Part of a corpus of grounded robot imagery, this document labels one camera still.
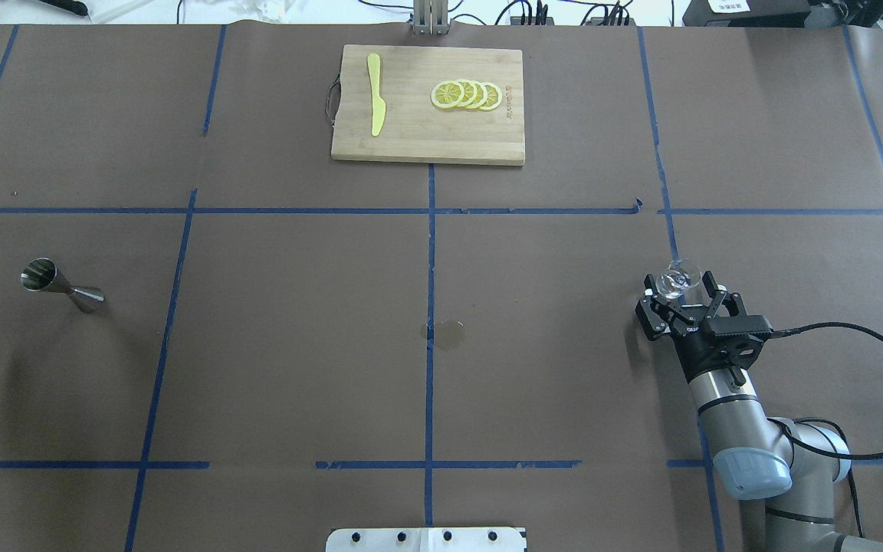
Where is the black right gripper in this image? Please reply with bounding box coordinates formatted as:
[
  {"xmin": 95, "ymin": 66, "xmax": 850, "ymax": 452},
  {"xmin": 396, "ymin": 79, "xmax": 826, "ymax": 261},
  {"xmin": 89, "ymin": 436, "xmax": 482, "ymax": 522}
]
[{"xmin": 635, "ymin": 271, "xmax": 768, "ymax": 384}]

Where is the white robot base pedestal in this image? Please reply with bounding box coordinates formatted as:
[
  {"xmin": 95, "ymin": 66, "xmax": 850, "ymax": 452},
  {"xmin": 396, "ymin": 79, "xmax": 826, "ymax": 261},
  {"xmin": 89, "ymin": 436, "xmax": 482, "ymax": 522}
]
[{"xmin": 325, "ymin": 527, "xmax": 528, "ymax": 551}]

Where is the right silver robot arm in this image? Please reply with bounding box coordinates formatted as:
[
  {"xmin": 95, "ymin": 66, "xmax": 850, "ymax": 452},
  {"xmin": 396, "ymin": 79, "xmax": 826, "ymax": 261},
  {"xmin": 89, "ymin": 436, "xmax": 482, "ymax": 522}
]
[{"xmin": 635, "ymin": 269, "xmax": 883, "ymax": 551}]

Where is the bamboo cutting board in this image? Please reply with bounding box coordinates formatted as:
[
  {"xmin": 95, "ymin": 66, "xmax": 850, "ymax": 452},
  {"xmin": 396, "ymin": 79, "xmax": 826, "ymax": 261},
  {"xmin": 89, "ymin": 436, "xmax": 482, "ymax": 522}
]
[{"xmin": 330, "ymin": 44, "xmax": 526, "ymax": 166}]

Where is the clear glass cup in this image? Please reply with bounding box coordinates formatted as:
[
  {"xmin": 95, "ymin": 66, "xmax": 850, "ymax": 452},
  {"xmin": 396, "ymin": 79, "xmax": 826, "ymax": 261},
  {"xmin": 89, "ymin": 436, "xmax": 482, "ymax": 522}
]
[{"xmin": 656, "ymin": 258, "xmax": 702, "ymax": 301}]

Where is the aluminium frame post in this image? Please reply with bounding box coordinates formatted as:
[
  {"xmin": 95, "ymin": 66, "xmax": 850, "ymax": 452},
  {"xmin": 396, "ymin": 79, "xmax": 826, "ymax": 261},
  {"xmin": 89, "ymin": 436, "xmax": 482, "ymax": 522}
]
[{"xmin": 411, "ymin": 0, "xmax": 451, "ymax": 36}]

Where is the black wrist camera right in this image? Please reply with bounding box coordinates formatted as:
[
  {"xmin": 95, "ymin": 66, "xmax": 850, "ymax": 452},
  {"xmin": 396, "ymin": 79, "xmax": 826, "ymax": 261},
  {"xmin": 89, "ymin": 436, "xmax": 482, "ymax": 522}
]
[{"xmin": 700, "ymin": 314, "xmax": 773, "ymax": 339}]

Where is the yellow plastic knife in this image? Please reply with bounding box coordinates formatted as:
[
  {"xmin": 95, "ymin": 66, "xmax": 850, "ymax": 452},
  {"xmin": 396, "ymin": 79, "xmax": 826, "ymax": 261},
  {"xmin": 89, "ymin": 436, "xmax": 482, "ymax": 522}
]
[{"xmin": 366, "ymin": 52, "xmax": 388, "ymax": 137}]

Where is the steel jigger measuring cup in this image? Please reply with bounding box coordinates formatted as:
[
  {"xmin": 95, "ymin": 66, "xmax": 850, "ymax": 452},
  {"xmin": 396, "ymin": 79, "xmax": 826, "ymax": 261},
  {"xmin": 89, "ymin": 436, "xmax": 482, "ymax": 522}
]
[{"xmin": 20, "ymin": 258, "xmax": 107, "ymax": 314}]

